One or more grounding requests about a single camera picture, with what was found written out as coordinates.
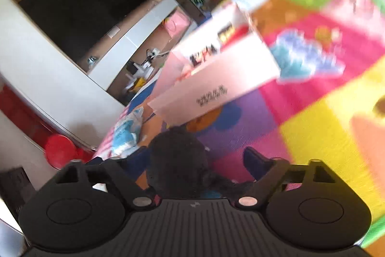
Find black plush toy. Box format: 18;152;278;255
144;126;256;200

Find black television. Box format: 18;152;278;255
9;0;159;64

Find red stool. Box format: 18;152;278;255
45;133;77;170

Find blue tissue pack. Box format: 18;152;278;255
111;106;145;156

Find cartoon figurine keychain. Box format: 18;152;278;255
188;46;221;68

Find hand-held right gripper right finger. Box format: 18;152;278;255
235;147;335;210

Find pink gift bag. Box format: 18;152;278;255
164;12;192;40

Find pink cardboard box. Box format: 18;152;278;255
147;2;282;128

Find white and wood wall cabinet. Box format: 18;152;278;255
0;0;211;155

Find colourful cartoon play mat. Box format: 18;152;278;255
90;0;385;249

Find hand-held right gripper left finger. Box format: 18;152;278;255
56;149;154;210

